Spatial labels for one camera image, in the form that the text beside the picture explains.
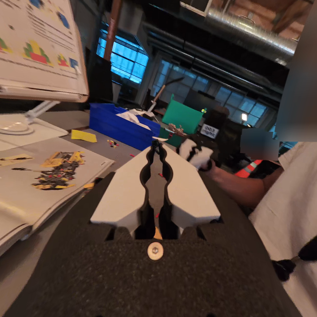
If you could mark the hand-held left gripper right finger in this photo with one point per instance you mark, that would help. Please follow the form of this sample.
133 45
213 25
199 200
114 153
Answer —
193 195

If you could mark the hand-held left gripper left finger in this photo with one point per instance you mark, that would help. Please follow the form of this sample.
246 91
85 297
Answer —
118 195

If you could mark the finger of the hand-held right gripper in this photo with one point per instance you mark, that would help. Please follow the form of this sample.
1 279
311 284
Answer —
185 148
204 158

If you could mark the person's right forearm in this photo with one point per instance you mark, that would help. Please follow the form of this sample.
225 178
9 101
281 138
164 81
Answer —
237 185

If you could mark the white crumpled paper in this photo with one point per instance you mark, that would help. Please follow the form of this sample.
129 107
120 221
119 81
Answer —
159 138
128 116

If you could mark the orange traffic cone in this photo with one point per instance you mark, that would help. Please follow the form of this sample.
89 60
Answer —
247 169

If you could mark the scattered small toy brick pieces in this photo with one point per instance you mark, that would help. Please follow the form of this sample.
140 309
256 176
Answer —
112 143

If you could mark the yellow paper piece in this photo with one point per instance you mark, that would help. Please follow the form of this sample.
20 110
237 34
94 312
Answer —
83 136

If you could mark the blue storage bin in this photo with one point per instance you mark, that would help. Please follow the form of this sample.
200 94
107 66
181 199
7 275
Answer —
111 126

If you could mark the open instruction booklet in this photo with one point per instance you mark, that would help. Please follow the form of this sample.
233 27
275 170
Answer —
24 198

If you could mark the large paned window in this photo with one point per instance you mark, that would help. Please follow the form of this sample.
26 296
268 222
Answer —
123 62

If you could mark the silver ventilation duct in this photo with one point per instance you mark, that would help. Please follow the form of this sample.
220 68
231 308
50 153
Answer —
247 32

